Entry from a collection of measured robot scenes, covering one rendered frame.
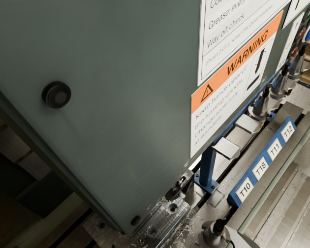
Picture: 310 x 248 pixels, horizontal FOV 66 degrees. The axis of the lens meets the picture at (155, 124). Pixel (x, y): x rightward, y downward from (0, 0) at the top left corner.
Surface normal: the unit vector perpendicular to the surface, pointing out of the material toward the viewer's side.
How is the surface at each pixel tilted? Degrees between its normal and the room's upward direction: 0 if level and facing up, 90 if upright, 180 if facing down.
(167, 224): 0
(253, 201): 0
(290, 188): 7
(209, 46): 90
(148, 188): 90
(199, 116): 90
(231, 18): 90
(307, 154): 24
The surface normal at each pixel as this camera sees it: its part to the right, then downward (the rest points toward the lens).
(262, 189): -0.11, -0.60
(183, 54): 0.73, 0.50
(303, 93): -0.38, -0.29
